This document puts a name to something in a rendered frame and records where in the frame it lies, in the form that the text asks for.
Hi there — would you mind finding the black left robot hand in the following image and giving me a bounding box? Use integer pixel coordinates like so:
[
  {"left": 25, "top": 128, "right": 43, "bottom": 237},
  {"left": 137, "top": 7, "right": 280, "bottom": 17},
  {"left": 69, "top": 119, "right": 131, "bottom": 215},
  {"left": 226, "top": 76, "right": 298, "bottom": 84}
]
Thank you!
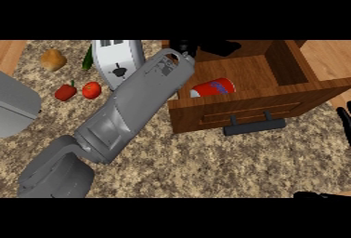
[{"left": 168, "top": 39, "right": 243, "bottom": 59}]

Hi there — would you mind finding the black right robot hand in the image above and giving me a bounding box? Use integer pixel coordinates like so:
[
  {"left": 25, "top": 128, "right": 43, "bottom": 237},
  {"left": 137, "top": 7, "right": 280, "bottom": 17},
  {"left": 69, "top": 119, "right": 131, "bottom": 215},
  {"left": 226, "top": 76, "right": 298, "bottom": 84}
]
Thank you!
[{"left": 292, "top": 100, "right": 351, "bottom": 199}]

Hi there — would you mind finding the brown wooden drawer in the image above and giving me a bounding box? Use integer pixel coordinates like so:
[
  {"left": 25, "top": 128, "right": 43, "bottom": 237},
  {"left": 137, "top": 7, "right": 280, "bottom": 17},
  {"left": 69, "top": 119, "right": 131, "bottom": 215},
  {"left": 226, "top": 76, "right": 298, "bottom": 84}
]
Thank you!
[
  {"left": 161, "top": 39, "right": 322, "bottom": 108},
  {"left": 167, "top": 77, "right": 351, "bottom": 135}
]

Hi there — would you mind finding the red soda can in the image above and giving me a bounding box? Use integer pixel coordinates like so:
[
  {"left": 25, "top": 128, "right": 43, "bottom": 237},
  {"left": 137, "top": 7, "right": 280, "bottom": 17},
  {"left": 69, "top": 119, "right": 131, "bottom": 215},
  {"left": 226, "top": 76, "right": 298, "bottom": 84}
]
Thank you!
[{"left": 189, "top": 77, "right": 238, "bottom": 99}]

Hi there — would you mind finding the brown wooden drawer front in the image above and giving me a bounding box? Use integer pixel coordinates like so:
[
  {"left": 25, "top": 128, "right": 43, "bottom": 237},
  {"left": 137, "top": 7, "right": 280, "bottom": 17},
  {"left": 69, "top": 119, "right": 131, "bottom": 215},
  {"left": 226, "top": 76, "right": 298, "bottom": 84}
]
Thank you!
[{"left": 167, "top": 77, "right": 351, "bottom": 135}]

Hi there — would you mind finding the white toaster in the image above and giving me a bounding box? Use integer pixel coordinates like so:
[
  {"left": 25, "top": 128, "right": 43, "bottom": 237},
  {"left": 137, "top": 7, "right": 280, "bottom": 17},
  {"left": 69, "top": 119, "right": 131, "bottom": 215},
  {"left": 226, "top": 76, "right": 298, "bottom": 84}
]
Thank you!
[{"left": 90, "top": 39, "right": 146, "bottom": 92}]

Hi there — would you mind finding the green cucumber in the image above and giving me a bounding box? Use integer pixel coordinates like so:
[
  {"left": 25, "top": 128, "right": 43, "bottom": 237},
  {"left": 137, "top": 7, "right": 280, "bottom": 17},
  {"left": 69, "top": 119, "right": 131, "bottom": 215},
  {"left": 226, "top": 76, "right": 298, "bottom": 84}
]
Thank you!
[{"left": 81, "top": 44, "right": 95, "bottom": 71}]

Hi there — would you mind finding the red tomato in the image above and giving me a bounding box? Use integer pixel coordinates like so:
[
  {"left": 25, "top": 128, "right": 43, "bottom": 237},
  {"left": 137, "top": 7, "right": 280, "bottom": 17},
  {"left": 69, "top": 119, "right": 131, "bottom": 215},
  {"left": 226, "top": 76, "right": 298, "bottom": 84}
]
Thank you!
[{"left": 81, "top": 81, "right": 103, "bottom": 100}]

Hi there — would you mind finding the brown potato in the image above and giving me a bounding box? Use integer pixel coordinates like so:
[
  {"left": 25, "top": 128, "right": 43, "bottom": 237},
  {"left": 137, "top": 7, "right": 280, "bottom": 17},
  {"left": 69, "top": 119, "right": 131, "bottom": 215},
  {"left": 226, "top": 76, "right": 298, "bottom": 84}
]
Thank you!
[{"left": 40, "top": 48, "right": 68, "bottom": 73}]

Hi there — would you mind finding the red bell pepper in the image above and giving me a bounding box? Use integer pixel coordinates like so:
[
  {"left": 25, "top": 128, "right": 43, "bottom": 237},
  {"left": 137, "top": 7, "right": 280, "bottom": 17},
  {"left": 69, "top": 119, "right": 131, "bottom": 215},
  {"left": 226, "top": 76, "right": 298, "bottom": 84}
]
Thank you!
[{"left": 53, "top": 80, "right": 78, "bottom": 102}]

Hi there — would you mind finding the grey rounded appliance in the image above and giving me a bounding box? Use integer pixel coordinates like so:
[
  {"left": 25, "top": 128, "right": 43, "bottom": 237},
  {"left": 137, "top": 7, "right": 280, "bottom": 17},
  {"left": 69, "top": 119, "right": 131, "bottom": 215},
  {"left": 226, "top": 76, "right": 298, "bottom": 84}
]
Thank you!
[{"left": 0, "top": 71, "right": 44, "bottom": 139}]

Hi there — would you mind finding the dark grey drawer handle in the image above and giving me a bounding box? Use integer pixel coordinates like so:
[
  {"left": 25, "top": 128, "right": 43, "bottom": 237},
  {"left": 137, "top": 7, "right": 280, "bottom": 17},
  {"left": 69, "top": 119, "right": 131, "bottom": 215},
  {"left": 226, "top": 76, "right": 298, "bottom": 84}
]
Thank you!
[{"left": 223, "top": 111, "right": 288, "bottom": 137}]

